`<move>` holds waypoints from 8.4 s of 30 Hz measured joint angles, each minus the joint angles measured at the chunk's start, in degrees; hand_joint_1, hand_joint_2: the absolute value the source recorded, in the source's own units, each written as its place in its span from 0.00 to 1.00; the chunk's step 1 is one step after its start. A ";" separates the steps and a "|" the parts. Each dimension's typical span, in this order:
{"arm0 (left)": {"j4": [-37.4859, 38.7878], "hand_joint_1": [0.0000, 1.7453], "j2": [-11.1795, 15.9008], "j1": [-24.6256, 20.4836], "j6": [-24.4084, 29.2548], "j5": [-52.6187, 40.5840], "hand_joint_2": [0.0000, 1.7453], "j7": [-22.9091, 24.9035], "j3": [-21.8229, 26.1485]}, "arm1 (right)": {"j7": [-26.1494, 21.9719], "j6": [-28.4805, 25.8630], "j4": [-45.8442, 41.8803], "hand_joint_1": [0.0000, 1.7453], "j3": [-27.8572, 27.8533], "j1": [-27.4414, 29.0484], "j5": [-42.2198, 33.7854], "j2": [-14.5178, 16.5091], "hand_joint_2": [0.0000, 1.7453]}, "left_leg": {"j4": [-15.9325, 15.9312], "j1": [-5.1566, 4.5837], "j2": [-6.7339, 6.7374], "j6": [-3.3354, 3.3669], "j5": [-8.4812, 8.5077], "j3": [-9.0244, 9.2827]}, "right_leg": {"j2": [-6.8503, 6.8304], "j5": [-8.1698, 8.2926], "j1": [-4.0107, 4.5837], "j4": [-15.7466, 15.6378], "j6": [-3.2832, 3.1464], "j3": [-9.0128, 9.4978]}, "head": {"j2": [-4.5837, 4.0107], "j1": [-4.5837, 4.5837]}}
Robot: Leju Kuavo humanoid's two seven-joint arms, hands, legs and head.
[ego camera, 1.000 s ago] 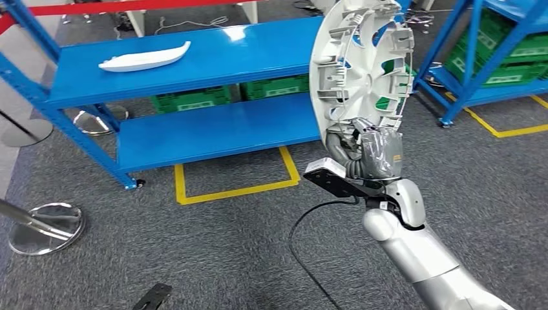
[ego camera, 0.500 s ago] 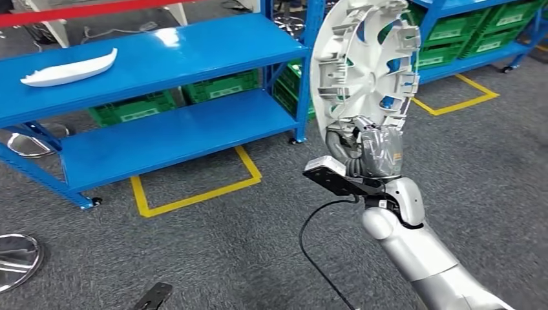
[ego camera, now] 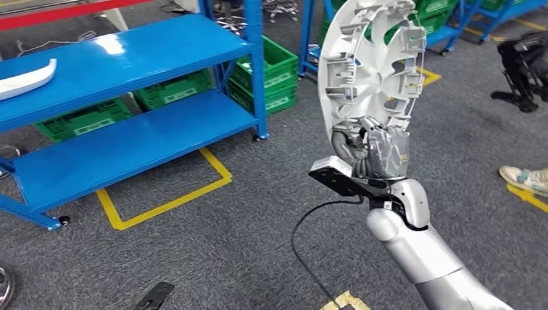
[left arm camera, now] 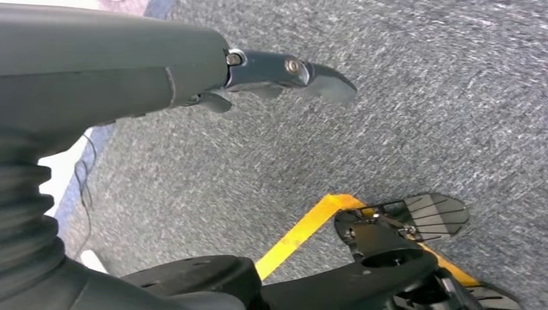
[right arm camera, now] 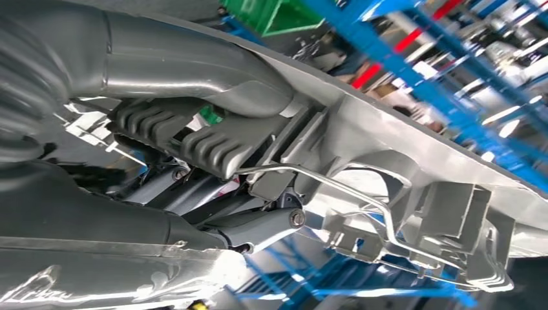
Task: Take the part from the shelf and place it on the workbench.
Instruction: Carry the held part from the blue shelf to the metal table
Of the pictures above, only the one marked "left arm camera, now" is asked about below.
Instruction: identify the black robot left leg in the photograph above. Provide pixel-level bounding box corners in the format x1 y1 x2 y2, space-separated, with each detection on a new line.
121 222 442 310

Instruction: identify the black robot foot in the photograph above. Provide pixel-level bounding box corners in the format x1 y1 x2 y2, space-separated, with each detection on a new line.
333 192 470 263
467 280 524 310

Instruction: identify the black robot left foot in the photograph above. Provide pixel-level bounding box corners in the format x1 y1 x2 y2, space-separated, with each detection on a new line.
333 192 470 263

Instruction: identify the yellow floor tape square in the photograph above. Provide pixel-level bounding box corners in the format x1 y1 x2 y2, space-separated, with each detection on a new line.
255 193 480 287

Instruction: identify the thin black wire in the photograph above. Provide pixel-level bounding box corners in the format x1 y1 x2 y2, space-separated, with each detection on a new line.
73 128 98 260

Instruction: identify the black robot right foot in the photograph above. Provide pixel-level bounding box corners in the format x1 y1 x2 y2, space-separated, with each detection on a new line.
467 280 524 310

